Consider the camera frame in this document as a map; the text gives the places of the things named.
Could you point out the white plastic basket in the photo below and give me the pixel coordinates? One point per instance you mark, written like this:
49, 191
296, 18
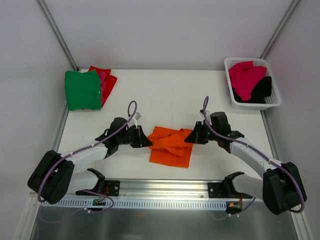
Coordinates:
273, 101

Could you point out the black t shirt in basket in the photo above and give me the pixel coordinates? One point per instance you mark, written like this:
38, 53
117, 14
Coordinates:
262, 90

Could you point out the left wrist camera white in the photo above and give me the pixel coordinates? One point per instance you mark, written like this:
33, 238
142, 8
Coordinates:
135, 118

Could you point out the red folded t shirt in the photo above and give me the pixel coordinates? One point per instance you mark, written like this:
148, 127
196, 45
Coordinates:
110, 80

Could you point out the magenta t shirt in basket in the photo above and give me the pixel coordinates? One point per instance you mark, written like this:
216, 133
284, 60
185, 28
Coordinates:
244, 76

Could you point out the orange t shirt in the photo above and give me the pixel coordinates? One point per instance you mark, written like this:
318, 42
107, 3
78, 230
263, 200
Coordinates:
169, 147

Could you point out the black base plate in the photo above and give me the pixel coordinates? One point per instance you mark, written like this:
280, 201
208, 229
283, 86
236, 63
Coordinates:
109, 188
222, 190

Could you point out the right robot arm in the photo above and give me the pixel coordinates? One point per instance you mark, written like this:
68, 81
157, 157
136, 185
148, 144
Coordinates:
279, 184

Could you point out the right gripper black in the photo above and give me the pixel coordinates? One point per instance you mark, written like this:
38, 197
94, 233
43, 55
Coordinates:
200, 133

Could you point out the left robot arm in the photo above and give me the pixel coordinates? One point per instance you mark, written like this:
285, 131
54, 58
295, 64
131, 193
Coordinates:
59, 174

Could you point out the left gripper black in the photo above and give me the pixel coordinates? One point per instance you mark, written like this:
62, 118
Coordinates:
137, 136

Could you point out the white slotted cable duct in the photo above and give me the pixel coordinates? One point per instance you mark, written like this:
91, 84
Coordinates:
153, 204

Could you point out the pink folded t shirt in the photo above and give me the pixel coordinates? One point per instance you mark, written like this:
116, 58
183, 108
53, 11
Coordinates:
102, 77

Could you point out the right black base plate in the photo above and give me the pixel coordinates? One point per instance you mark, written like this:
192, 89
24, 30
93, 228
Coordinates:
222, 190

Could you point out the green folded t shirt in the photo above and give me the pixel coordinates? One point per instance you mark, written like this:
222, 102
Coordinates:
82, 90

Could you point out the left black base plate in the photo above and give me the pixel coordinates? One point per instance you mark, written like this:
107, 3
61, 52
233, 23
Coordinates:
109, 188

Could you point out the aluminium mounting rail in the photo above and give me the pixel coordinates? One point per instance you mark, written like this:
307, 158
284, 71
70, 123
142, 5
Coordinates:
136, 188

